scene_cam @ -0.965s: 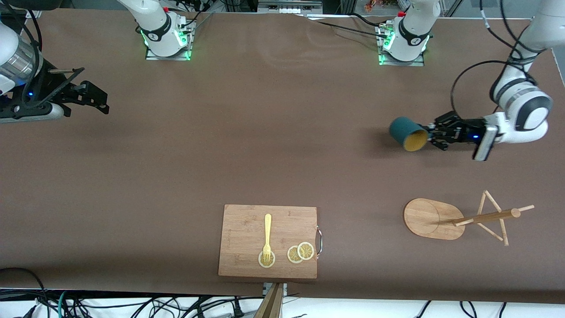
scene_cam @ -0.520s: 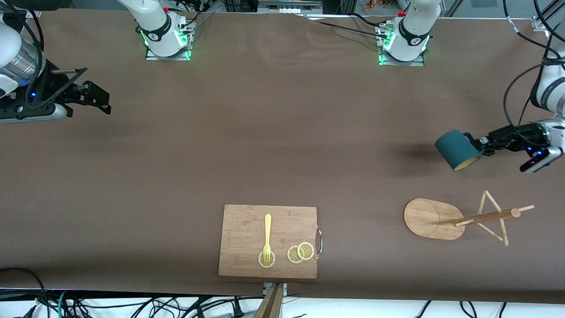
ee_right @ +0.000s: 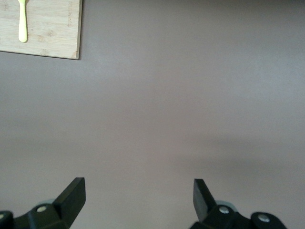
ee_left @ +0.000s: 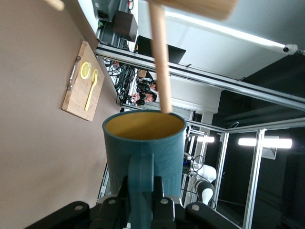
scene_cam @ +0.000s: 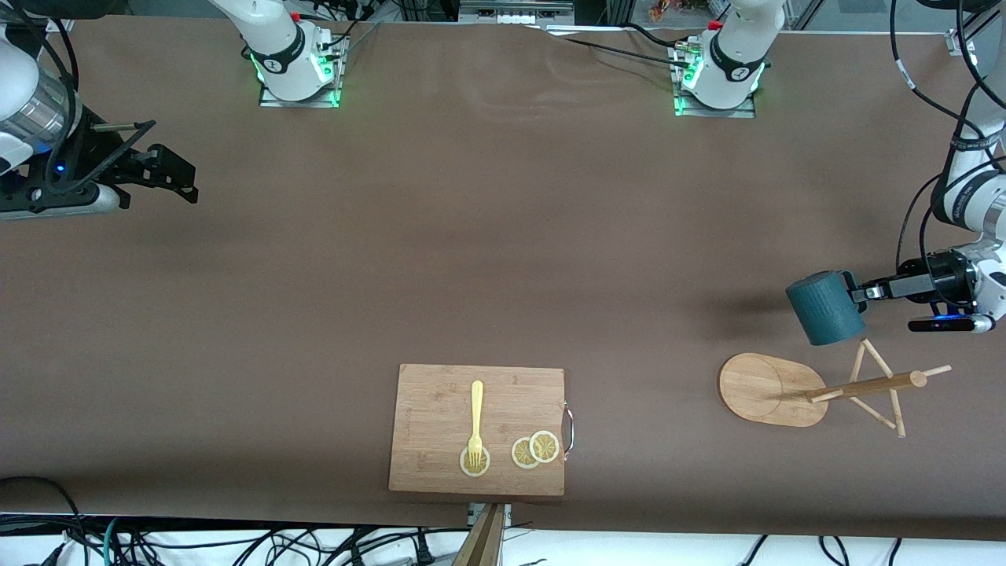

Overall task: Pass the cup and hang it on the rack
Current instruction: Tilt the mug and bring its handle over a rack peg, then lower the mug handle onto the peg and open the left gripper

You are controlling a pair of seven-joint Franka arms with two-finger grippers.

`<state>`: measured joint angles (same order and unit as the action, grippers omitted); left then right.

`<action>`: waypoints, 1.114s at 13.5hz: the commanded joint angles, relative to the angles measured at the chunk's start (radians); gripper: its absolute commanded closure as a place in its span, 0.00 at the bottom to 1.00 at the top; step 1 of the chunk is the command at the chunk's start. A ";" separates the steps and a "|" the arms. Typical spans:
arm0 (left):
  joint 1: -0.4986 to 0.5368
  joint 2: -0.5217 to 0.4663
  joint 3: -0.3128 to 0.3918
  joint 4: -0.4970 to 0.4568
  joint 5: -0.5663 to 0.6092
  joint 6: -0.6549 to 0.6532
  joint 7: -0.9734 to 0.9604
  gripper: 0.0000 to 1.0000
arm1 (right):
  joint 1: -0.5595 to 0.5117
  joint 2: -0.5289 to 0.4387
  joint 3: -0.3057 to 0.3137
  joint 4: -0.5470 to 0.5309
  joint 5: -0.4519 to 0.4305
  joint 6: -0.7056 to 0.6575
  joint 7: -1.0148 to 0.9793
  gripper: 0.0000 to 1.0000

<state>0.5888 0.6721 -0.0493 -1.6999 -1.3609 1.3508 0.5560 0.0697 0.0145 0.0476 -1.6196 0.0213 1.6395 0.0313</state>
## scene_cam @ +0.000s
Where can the aluminium corner bracket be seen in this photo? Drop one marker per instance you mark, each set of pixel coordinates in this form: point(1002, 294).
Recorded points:
point(960, 41)
point(61, 21)

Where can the teal cup with yellow inside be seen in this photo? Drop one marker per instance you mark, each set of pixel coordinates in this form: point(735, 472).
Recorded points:
point(825, 310)

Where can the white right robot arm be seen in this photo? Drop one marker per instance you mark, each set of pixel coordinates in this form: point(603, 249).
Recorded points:
point(279, 47)

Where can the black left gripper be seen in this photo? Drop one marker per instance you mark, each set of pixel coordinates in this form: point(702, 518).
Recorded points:
point(937, 278)

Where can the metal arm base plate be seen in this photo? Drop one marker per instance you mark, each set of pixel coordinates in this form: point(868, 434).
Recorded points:
point(330, 93)
point(747, 108)

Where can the wooden cup rack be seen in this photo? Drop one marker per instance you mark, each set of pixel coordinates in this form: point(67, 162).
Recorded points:
point(766, 389)

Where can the yellow plastic fork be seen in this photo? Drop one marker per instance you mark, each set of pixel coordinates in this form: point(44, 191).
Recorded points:
point(476, 409)

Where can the lemon slice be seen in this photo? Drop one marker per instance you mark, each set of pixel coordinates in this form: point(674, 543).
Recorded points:
point(545, 446)
point(465, 468)
point(521, 454)

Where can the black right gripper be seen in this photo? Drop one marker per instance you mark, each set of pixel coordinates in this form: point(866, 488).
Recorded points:
point(96, 157)

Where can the camera mounting post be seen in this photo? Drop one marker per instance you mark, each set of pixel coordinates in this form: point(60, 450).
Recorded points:
point(483, 538)

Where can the grey power strip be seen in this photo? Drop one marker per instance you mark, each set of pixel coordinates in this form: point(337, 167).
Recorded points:
point(515, 12)

